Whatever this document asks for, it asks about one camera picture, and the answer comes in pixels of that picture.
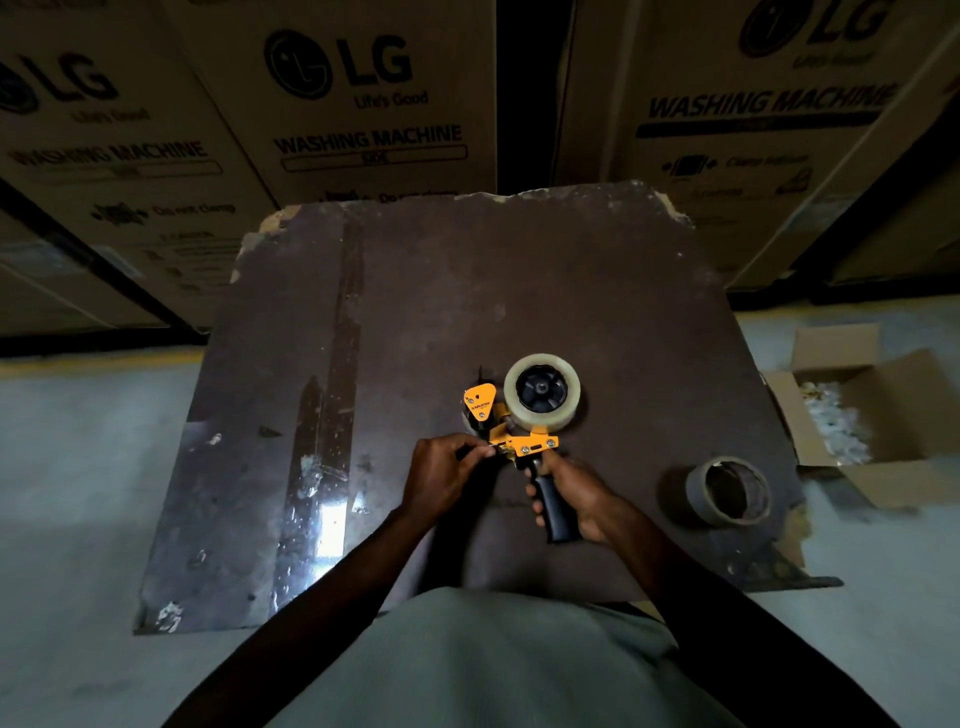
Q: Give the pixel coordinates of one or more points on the clear tape roll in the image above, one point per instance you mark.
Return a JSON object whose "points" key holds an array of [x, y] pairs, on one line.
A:
{"points": [[517, 405]]}

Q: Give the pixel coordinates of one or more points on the person's grey shirt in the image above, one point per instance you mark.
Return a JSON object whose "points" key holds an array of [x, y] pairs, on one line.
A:
{"points": [[487, 667]]}

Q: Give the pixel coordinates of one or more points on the yellow black tape dispenser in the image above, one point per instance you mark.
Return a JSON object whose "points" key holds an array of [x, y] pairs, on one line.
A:
{"points": [[556, 510]]}

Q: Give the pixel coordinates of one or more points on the person's right thumb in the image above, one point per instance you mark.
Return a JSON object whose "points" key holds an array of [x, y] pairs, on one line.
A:
{"points": [[548, 466]]}

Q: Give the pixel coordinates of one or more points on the person's left fingers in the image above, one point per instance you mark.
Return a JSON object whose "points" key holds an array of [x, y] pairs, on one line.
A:
{"points": [[466, 448]]}

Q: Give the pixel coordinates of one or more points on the person's left forearm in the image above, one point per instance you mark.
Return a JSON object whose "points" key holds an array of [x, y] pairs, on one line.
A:
{"points": [[322, 615]]}

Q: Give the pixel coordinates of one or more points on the person's left hand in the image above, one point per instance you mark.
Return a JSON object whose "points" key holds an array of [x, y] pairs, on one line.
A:
{"points": [[435, 480]]}

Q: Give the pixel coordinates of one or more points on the person's right hand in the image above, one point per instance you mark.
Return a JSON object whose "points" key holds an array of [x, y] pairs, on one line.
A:
{"points": [[581, 495]]}

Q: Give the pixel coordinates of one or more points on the white packing filler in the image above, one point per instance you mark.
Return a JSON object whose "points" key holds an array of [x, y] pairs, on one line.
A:
{"points": [[836, 424]]}

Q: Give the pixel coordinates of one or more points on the person's right forearm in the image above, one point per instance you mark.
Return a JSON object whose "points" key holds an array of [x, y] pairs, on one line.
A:
{"points": [[712, 615]]}

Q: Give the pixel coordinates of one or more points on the large printed cardboard box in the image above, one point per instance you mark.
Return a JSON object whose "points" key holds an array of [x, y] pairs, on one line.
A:
{"points": [[907, 217], [735, 112], [112, 165], [360, 90]]}

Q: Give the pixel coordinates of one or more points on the brown tape roll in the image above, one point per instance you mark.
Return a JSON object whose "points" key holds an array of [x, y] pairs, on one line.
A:
{"points": [[699, 491]]}

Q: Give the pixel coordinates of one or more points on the small open cardboard box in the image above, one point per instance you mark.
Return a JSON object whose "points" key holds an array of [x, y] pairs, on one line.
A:
{"points": [[900, 427]]}

